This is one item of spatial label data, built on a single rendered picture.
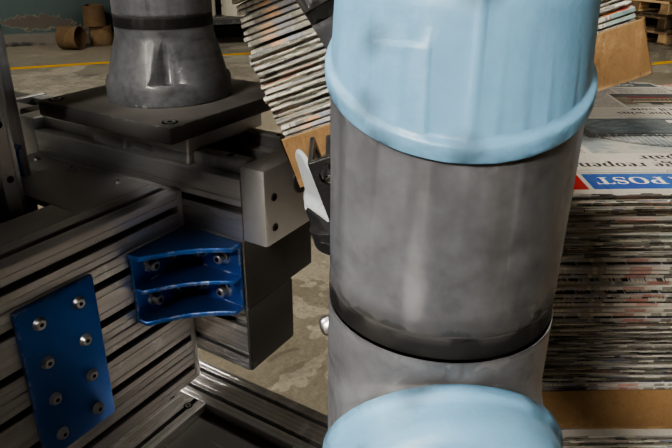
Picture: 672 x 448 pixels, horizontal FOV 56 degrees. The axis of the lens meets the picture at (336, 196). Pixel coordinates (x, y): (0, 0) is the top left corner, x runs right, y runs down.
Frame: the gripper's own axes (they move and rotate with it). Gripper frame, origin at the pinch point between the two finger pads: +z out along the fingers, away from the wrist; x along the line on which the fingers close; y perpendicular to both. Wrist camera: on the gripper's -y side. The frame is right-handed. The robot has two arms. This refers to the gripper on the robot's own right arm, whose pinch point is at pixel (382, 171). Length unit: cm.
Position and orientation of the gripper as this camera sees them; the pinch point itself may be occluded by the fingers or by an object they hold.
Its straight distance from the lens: 51.7
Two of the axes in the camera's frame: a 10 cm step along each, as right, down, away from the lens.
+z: -0.1, -3.9, 9.2
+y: -3.2, -8.7, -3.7
